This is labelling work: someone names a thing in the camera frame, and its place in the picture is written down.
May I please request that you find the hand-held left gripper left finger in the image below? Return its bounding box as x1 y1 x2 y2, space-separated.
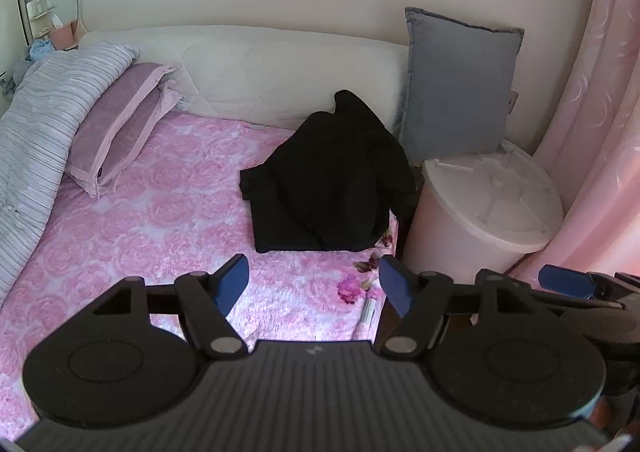
92 254 251 359

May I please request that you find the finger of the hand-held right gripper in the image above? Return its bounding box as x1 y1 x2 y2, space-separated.
539 264 640 307

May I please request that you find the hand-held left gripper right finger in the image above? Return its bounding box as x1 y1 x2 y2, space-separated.
374 256 551 359

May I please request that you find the black knit cardigan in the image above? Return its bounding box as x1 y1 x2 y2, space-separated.
239 90 417 254

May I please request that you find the small pink white tube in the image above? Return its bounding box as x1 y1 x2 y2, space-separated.
352 297 379 340

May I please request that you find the white round lidded bin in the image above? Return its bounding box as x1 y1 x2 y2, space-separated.
402 139 565 278

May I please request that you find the pink floral bedsheet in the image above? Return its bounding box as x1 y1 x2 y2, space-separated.
0 112 401 438

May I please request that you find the pink curtain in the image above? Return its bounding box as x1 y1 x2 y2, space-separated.
505 0 640 283

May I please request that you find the purple pillow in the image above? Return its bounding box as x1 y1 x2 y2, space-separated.
64 63 183 199

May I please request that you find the white padded headboard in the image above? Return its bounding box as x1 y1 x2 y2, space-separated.
77 24 411 133

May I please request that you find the grey square pillow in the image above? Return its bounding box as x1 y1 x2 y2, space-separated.
398 7 525 164

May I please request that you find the light striped quilt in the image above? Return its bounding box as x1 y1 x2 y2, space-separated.
0 44 141 303

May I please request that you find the white wardrobe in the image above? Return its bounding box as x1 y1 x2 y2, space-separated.
0 0 31 78

